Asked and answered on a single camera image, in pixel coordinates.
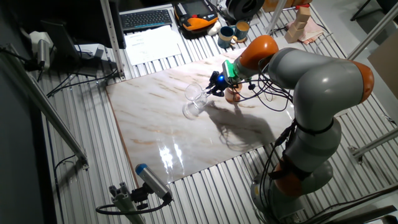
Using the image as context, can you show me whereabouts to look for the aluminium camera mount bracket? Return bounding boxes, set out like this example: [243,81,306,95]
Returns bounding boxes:
[108,182,150,224]

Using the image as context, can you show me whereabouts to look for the silver camera blue end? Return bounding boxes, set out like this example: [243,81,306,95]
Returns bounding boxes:
[135,163,174,202]

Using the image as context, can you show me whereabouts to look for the black round device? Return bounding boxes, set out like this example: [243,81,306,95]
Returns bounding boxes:
[226,0,266,22]

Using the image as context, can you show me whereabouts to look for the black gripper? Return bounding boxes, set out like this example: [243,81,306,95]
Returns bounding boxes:
[206,70,233,98]

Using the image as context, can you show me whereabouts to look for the slim aluminium post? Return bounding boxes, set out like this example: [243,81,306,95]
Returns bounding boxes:
[266,0,289,35]

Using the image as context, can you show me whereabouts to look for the small white rounded object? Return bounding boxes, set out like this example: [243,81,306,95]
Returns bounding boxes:
[207,21,222,37]

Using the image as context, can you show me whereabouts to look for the pink cloth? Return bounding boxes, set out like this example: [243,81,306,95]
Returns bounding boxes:
[285,17,326,44]

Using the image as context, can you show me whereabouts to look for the teal mug yellow band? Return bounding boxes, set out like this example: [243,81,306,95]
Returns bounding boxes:
[217,26,238,50]

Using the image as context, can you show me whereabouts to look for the aluminium frame post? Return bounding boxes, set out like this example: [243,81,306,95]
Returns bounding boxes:
[99,0,126,80]

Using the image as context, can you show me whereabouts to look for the dark teal mug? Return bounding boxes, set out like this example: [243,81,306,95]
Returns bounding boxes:
[233,20,251,44]

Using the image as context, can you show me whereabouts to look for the white marble pattern board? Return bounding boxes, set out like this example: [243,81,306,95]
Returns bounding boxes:
[105,48,348,185]

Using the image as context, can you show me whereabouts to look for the black metal bar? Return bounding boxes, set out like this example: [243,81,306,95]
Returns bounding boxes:
[323,203,398,224]

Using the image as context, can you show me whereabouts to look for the silver device white mount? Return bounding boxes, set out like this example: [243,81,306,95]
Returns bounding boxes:
[29,30,54,71]

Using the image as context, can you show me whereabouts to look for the black monitor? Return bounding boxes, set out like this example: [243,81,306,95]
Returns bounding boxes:
[40,0,127,50]

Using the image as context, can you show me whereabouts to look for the black camera cable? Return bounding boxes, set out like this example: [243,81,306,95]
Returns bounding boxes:
[95,194,174,216]

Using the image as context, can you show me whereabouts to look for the thick aluminium frame beam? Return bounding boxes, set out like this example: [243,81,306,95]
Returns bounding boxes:
[346,2,398,62]

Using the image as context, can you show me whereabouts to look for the clear glass mug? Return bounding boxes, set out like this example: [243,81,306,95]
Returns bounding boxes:
[184,82,210,110]

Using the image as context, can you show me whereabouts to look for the long slanted aluminium profile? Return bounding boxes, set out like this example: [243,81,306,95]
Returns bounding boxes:
[0,43,90,170]

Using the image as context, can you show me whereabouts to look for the black monitor stand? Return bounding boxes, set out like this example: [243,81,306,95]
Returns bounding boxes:
[40,19,109,78]

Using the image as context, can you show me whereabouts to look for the white printed paper sheet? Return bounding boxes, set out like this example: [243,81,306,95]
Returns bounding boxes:
[124,25,182,66]

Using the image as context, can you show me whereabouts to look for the brown cardboard sheet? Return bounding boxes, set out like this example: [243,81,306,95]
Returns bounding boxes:
[366,30,398,100]

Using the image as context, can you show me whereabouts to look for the stacked wooden blocks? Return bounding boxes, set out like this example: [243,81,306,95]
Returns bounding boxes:
[284,4,312,44]

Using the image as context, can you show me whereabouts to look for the orange black teach pendant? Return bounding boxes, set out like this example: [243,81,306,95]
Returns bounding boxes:
[174,0,219,32]

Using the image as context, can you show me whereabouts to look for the black keyboard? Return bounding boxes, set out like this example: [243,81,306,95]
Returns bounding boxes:
[119,9,174,32]

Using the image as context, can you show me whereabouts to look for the short aluminium floor profile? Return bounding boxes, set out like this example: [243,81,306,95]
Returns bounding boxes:
[348,127,398,164]

